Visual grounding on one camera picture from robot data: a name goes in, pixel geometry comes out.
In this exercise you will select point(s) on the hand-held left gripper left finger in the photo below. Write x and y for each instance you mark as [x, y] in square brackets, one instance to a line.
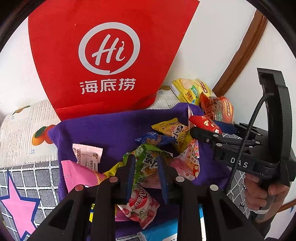
[131, 176]

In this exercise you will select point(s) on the red chips packet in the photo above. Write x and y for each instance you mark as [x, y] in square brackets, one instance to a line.
[224, 109]

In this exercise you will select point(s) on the newspaper print tablecloth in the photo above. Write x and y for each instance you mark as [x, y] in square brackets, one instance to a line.
[23, 139]

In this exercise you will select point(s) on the red snack packet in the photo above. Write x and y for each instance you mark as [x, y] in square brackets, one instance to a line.
[203, 121]

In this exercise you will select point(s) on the person's right forearm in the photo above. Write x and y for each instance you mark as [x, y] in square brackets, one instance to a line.
[266, 224]

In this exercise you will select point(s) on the brown wooden door frame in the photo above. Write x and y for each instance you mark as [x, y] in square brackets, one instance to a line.
[242, 58]

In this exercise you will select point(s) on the blue snack packet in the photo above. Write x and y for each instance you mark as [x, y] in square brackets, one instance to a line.
[150, 138]

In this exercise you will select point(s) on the grey checked tablecloth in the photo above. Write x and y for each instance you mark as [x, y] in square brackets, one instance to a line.
[44, 176]

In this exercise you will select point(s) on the light blue box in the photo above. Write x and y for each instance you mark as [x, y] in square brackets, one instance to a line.
[166, 229]

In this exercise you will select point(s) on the pale pink printed sachet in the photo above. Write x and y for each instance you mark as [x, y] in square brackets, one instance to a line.
[89, 155]

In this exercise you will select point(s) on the pink strawberry snack packet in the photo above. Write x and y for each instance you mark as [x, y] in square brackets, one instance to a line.
[141, 206]

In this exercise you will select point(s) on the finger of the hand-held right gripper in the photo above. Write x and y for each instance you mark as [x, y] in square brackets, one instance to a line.
[205, 135]
[225, 126]

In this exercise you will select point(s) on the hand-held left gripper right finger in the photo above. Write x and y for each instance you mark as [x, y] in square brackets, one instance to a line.
[163, 183]

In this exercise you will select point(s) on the green snack packet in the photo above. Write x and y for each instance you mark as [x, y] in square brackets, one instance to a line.
[144, 162]

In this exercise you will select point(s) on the red paper bag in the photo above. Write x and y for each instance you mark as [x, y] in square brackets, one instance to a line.
[57, 58]

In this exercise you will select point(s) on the small pink stick packet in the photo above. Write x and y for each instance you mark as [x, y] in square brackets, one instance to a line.
[190, 112]

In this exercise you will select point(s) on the pink mushroom print snack packet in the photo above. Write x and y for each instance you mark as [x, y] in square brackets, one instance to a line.
[189, 160]

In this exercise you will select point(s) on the yellow chips packet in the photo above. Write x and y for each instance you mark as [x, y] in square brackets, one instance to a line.
[185, 90]

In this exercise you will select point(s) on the pink star sticker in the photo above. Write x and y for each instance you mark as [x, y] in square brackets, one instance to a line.
[18, 206]

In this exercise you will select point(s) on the purple towel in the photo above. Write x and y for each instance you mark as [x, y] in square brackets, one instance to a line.
[111, 129]

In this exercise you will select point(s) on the person's right hand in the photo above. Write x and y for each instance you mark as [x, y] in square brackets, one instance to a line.
[254, 194]

